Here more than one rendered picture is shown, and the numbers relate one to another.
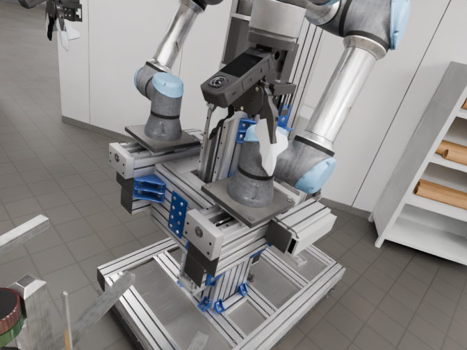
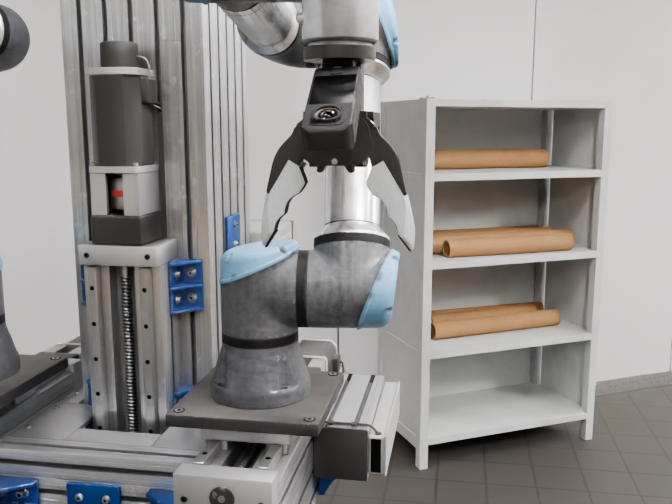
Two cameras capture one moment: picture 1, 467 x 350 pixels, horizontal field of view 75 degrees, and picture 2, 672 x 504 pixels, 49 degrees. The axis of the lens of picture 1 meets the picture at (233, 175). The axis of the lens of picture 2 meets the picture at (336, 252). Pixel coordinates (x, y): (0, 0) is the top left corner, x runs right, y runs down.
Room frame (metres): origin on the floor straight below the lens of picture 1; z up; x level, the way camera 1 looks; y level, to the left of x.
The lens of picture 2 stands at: (-0.15, 0.35, 1.44)
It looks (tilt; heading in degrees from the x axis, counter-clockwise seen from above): 10 degrees down; 331
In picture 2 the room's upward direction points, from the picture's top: straight up
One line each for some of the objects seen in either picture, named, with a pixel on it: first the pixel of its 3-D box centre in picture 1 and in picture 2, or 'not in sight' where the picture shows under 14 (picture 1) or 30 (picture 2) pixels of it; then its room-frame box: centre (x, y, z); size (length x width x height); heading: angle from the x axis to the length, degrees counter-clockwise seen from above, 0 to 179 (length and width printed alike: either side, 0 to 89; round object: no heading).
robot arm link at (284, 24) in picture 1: (274, 20); (336, 26); (0.50, 0.00, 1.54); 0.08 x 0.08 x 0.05
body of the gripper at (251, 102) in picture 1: (264, 77); (340, 110); (0.50, -0.01, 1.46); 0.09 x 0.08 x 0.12; 141
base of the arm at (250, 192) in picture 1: (253, 180); (260, 360); (0.85, -0.06, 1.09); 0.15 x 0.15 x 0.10
